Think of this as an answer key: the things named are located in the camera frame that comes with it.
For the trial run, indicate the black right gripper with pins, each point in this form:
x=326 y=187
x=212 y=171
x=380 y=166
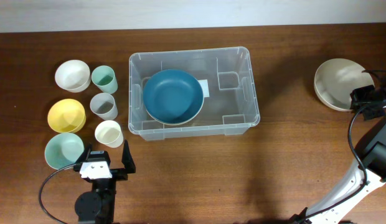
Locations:
x=356 y=95

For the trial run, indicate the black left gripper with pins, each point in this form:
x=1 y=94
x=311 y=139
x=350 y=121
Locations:
x=122 y=173

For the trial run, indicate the beige large bowl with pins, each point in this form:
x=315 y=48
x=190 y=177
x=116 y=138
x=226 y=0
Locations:
x=174 y=110
x=335 y=79

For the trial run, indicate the dark blue large bowl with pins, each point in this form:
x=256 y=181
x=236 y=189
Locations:
x=171 y=82

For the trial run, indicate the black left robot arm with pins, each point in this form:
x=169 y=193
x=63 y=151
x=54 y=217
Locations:
x=98 y=205

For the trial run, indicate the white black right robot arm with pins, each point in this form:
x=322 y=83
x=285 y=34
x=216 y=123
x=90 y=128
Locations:
x=368 y=169

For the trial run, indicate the cream white cup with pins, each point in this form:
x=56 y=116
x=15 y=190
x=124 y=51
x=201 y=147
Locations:
x=109 y=133

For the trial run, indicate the mint green small bowl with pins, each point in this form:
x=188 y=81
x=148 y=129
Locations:
x=63 y=149

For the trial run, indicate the grey cup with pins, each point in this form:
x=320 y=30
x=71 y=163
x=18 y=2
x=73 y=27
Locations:
x=104 y=106

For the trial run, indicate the yellow small bowl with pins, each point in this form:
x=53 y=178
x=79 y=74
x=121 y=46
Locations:
x=66 y=116

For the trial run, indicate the mint green cup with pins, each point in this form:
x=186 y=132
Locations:
x=104 y=78

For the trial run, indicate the white small bowl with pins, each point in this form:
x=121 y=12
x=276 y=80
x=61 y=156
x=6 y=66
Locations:
x=73 y=76

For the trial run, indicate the white label in bin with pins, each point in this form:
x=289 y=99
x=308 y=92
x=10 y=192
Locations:
x=205 y=87

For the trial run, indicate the clear plastic storage bin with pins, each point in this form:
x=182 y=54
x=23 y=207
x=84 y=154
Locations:
x=230 y=106

